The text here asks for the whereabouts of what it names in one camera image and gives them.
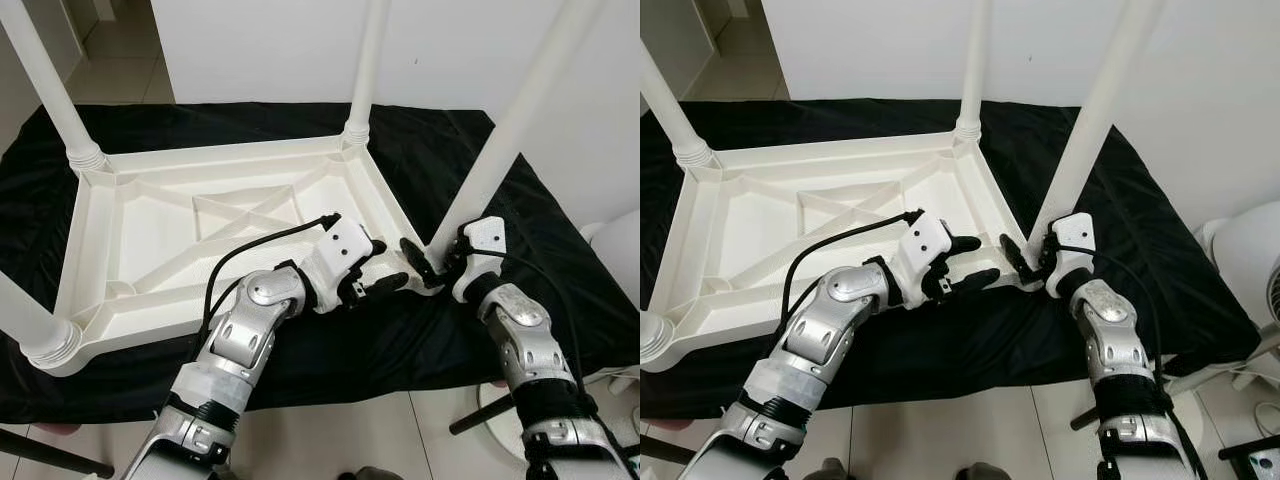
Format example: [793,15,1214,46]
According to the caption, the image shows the white plastic table leg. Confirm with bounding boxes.
[0,0,109,173]
[640,40,716,169]
[640,300,676,361]
[342,0,393,149]
[1030,0,1169,251]
[0,268,83,369]
[955,0,993,143]
[428,0,609,256]

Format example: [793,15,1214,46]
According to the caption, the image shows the white plastic table top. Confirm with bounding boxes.
[18,128,441,379]
[640,125,1046,373]

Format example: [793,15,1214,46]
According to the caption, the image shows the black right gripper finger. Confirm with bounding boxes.
[398,238,441,291]
[1000,235,1036,286]

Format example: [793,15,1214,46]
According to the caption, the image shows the black metal stand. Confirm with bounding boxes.
[1218,438,1280,480]

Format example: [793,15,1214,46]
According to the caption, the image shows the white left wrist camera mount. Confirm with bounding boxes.
[890,212,956,309]
[300,215,376,313]

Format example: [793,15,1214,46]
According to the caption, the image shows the black cloth cover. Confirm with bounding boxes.
[0,100,641,426]
[640,98,1261,421]

